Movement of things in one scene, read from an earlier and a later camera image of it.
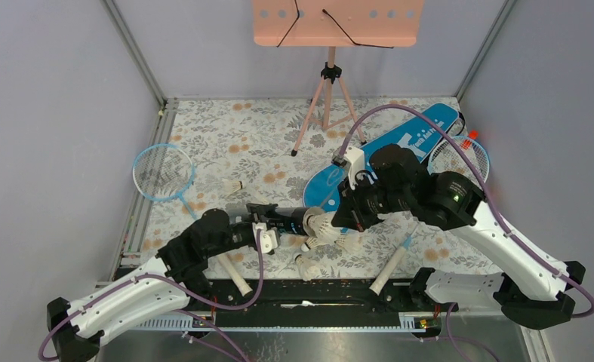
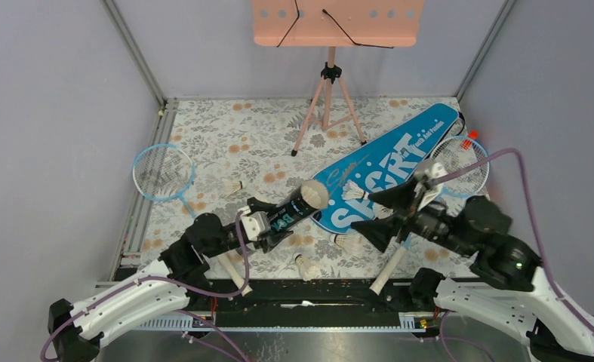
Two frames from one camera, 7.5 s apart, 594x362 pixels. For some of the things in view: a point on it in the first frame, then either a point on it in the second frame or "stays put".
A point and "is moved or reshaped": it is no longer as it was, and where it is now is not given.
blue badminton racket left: [166, 173] stays put
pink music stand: [331, 24] stays put
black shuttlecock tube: [293, 219] is moved or reshaped
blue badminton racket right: [447, 157] stays put
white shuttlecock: [318, 223] is moved or reshaped
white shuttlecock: [230, 187] stays put
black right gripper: [349, 213] -> [378, 230]
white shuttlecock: [353, 241] stays put
